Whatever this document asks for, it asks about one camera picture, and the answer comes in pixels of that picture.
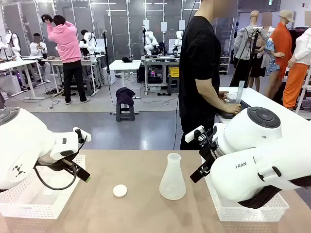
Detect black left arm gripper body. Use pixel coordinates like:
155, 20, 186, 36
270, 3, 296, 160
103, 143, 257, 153
35, 159, 79, 172

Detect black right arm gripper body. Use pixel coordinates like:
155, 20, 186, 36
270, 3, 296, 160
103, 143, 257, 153
198, 126, 219, 168

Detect translucent plastic Erlenmeyer flask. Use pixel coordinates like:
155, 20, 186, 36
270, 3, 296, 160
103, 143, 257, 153
159, 152, 187, 200

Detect white round flask cap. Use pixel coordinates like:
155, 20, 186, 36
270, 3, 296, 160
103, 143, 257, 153
113, 184, 128, 198

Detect clear plastic measuring beaker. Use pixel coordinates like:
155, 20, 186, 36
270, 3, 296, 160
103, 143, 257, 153
226, 91, 239, 105

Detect white perforated plastic basket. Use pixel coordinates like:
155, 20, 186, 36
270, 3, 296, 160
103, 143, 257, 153
0, 154, 86, 220
201, 157, 290, 222

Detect person's right forearm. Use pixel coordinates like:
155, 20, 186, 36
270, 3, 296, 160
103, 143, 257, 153
195, 79, 230, 113

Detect person's right hand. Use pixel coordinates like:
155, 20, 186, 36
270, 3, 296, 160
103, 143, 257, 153
225, 103, 242, 115

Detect black plastic tray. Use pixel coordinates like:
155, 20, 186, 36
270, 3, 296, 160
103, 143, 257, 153
219, 99, 251, 120

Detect gray step stool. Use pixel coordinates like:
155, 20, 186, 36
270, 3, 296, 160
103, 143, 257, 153
167, 76, 180, 94
116, 103, 136, 122

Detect wooden shoe rack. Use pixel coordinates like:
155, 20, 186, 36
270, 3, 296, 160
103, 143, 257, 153
218, 55, 231, 76

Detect dark purple cloth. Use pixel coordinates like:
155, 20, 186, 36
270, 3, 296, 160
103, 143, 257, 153
115, 87, 136, 107

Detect person in black t-shirt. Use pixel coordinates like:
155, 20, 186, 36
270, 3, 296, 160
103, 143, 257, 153
178, 0, 242, 150

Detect gray metal workbench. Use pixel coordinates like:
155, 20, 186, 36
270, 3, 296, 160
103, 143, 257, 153
140, 55, 181, 96

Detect white desk with white legs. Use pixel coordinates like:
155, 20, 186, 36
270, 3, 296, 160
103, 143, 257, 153
0, 59, 46, 100

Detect mannequin in blue floral dress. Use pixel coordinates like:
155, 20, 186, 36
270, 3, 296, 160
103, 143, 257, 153
259, 11, 285, 74

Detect long white work desk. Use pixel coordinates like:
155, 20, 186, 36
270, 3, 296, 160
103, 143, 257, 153
47, 56, 100, 97

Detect mannequin in orange trousers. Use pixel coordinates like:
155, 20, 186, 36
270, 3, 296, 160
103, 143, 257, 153
282, 26, 311, 110

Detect mannequin in gray jacket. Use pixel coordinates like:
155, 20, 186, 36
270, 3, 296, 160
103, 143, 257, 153
233, 10, 271, 88

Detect seated person in white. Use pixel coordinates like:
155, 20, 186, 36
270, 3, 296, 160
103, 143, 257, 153
29, 33, 52, 84

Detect small white standing desk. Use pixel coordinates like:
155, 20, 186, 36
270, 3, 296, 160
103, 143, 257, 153
108, 59, 142, 100

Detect person in pink hoodie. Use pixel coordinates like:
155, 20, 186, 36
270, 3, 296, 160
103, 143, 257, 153
41, 14, 91, 105

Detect mannequin in orange coat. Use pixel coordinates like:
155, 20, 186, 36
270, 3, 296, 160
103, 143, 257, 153
264, 9, 296, 98

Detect dark clothes on rack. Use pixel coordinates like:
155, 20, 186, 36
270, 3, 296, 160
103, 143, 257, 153
288, 27, 305, 56

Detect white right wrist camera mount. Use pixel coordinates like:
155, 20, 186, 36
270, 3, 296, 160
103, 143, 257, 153
185, 125, 204, 143

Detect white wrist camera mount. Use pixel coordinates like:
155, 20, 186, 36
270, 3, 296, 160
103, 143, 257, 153
72, 126, 92, 143
185, 125, 204, 143

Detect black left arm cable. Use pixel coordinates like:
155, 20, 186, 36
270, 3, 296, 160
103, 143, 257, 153
34, 155, 81, 191

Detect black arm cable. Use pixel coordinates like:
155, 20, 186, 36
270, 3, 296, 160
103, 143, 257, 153
239, 178, 311, 210
34, 155, 81, 191

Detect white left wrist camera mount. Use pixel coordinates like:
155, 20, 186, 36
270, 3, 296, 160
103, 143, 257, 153
72, 126, 92, 143

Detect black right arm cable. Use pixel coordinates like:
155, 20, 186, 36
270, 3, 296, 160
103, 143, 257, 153
239, 178, 311, 210

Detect black camera tripod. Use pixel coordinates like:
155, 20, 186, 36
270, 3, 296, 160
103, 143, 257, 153
229, 26, 262, 89
102, 30, 112, 86

